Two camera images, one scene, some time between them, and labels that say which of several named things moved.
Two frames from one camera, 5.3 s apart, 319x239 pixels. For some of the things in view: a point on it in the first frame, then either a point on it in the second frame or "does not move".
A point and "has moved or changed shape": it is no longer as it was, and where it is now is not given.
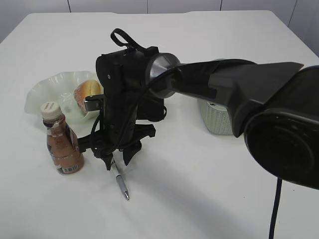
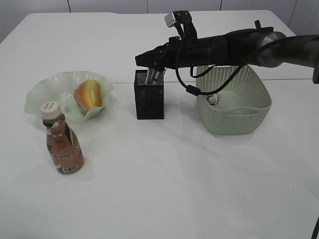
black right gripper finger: [108, 160] → [156, 59]
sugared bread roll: [87, 88] does not move
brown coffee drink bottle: [62, 140] does not move
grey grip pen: [119, 179] has moved or changed shape
